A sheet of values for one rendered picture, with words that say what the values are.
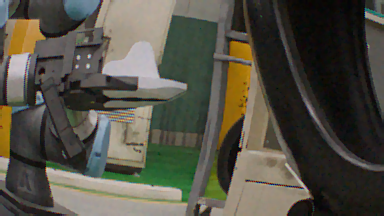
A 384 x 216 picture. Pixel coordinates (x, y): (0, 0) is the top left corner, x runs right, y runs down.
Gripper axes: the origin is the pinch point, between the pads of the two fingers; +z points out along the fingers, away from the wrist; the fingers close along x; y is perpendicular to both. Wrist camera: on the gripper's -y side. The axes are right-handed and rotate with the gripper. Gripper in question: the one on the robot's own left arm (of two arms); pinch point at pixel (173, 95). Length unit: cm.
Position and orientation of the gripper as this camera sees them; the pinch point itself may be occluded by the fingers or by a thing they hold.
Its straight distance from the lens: 122.1
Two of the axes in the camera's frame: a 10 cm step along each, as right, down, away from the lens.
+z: 10.0, 0.3, 0.3
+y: 0.2, -9.6, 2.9
